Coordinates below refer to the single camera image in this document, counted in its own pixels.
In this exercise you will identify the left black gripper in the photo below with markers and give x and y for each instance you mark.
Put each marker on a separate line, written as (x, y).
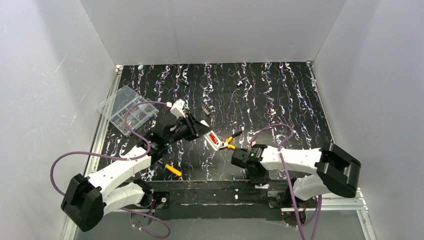
(192, 127)

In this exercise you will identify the aluminium frame rail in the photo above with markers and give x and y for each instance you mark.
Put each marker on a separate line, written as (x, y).
(277, 105)

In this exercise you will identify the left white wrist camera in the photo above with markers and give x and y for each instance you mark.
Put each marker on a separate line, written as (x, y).
(177, 108)

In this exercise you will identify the clear plastic screw box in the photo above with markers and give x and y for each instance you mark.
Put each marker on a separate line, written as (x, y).
(118, 109)

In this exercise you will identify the yellow handle screwdriver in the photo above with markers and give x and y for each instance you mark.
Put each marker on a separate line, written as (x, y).
(173, 170)

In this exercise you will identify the white remote control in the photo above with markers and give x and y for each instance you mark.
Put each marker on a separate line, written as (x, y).
(208, 140)

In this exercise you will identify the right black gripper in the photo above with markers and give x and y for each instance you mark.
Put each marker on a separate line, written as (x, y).
(236, 157)

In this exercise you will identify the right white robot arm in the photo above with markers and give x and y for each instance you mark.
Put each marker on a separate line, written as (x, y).
(329, 169)

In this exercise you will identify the thin black rod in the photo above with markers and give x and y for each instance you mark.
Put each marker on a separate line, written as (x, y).
(184, 83)

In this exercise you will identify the yellow black pliers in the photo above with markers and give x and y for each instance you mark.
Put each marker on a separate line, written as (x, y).
(227, 143)

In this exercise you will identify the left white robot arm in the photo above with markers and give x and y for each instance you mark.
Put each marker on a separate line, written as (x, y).
(89, 198)

